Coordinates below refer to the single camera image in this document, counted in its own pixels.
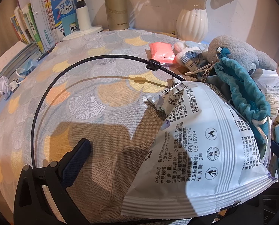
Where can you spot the grey plush toy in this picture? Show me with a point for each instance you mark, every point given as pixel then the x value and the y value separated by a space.
pixel 246 55

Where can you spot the black pen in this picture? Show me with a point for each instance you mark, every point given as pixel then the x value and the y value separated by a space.
pixel 45 53

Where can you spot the teal drawstring pouch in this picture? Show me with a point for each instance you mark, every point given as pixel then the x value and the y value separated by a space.
pixel 246 98

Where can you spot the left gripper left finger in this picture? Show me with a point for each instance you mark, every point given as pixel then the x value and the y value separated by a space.
pixel 73 161

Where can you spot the white desk lamp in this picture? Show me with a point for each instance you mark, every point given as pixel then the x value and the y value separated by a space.
pixel 84 22

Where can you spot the plaid bow plush keychain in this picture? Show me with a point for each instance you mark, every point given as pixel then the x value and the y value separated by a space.
pixel 189 55

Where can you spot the patterned table mat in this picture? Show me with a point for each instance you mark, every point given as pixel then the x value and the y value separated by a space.
pixel 81 91

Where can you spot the crumpled white paper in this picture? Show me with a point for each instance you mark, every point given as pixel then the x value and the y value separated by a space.
pixel 5 87

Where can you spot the pink soft pack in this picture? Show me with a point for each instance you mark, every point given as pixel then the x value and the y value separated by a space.
pixel 162 52

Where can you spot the gold thermos bottle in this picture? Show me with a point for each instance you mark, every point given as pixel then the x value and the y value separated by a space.
pixel 117 14

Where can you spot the white wet wipes pack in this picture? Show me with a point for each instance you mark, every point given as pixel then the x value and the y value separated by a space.
pixel 204 158

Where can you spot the white ribbed vase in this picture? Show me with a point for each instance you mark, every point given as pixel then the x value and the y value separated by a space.
pixel 192 22

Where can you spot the stack of books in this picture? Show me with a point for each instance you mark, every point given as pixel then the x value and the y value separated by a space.
pixel 25 27

